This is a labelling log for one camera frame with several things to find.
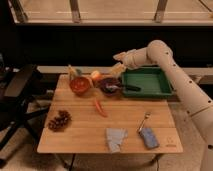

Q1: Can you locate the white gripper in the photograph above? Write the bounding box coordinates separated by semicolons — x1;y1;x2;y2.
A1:
109;49;137;76

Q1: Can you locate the yellow banana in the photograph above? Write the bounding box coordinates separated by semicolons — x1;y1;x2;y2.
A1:
68;65;76;81

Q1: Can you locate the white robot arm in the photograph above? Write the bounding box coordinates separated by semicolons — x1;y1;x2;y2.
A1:
113;40;213;171

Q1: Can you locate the green plastic tray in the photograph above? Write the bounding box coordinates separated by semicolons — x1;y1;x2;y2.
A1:
121;67;172;99

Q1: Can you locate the dark purple bowl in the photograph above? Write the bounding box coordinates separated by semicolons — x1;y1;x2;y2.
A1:
98;77;120;96

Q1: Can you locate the peach apple fruit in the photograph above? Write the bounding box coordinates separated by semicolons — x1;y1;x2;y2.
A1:
91;70;102;81

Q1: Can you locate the orange carrot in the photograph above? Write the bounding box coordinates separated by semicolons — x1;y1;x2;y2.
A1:
94;99;107;117

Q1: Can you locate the wooden folding table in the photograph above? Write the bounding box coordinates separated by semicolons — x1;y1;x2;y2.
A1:
37;74;183;154

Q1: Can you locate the grey folded cloth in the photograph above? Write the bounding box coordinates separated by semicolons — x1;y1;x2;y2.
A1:
106;128;128;153

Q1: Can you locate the blue sponge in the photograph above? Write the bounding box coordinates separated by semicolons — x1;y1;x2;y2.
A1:
140;127;159;149

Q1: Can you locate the bunch of dark grapes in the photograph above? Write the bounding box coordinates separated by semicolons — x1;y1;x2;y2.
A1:
48;110;71;132

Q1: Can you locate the black office chair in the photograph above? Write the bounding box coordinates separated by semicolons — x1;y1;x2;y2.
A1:
0;53;51;168

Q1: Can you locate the black handled spoon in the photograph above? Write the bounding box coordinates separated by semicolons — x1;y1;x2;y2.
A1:
106;85;141;91

